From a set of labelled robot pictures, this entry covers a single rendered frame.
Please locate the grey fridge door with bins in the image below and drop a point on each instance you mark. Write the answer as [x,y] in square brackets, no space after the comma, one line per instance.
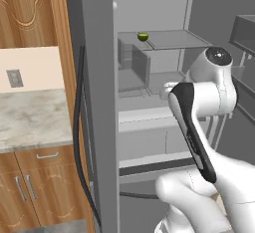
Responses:
[244,34]

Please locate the clear fridge drawer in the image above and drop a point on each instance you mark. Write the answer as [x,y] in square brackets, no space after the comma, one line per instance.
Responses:
[134,67]

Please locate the wooden wall cupboard door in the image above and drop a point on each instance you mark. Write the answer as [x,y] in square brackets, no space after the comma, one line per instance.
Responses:
[23,11]

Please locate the grey wall socket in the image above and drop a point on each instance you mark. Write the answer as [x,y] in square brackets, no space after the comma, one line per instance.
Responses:
[15,78]

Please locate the glass fridge shelf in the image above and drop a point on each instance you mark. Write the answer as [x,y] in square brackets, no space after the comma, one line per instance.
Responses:
[176,39]

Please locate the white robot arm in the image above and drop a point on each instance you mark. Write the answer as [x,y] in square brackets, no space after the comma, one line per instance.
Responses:
[219,87]

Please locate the tall wooden side panel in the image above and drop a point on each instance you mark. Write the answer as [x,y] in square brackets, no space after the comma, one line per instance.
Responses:
[66,61]

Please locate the grey fridge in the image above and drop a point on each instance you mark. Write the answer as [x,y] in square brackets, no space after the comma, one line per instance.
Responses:
[156,11]

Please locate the wooden drawer front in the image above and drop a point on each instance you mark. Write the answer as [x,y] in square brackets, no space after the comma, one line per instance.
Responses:
[46,159]

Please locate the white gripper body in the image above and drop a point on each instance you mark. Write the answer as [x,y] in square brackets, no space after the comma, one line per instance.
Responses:
[165,91]

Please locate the wooden base cupboard door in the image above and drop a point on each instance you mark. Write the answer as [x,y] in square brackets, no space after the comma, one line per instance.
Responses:
[56,197]
[11,203]

